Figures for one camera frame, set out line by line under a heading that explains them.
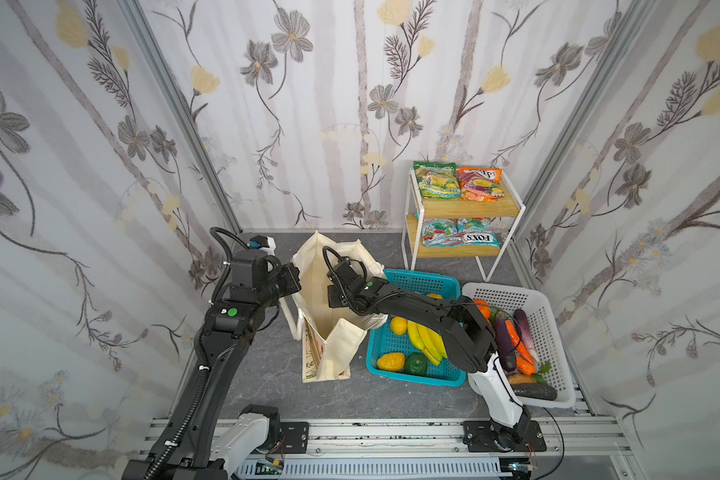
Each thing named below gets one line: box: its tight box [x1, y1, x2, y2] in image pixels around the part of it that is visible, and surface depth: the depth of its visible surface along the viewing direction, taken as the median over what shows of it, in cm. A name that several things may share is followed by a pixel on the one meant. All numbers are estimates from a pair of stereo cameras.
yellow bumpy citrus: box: [377, 352, 405, 372], surface depth 84 cm
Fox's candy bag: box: [456, 217, 501, 247], surface depth 97 cm
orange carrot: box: [505, 319, 537, 376], surface depth 88 cm
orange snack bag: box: [457, 166, 505, 202], surface depth 85 cm
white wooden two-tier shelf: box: [402, 168, 526, 282], surface depth 95 cm
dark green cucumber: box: [511, 383, 557, 401], surface depth 76 cm
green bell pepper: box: [404, 353, 428, 376], surface depth 83 cm
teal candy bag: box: [422, 218, 463, 248], surface depth 97 cm
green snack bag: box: [413, 161, 461, 200], surface depth 86 cm
